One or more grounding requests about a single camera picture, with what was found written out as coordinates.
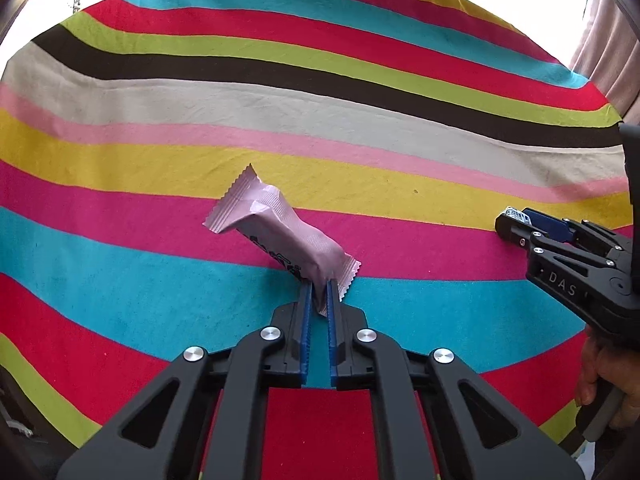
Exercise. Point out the striped colourful tablecloth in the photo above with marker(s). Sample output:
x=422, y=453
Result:
x=150, y=125

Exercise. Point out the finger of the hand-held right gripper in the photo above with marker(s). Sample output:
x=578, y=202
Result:
x=512, y=232
x=550, y=222

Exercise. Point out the small silver candy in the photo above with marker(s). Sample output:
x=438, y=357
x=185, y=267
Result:
x=515, y=215

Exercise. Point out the pink snack bar packet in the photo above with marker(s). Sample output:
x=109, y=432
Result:
x=280, y=230

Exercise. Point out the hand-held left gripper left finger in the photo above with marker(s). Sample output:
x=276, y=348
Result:
x=306, y=330

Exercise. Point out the person's right hand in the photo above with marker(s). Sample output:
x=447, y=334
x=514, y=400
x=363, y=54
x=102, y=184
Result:
x=620, y=375

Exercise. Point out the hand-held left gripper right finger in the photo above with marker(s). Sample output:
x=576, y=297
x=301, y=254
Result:
x=332, y=330

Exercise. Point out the beige curtain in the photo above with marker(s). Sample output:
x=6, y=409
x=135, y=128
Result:
x=610, y=50

